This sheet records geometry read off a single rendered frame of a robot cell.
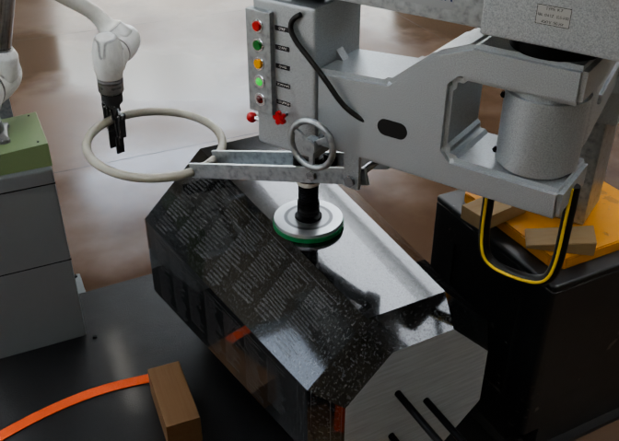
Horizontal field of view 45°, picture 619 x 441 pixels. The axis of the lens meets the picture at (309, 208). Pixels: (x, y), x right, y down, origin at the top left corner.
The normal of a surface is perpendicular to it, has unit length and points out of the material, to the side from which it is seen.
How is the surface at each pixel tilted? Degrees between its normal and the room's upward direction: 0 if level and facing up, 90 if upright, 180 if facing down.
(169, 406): 0
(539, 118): 90
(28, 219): 90
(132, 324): 0
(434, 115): 90
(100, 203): 0
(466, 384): 90
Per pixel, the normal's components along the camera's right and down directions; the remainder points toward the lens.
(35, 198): 0.42, 0.48
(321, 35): 0.82, 0.30
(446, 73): -0.58, 0.43
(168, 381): 0.00, -0.85
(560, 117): 0.05, 0.53
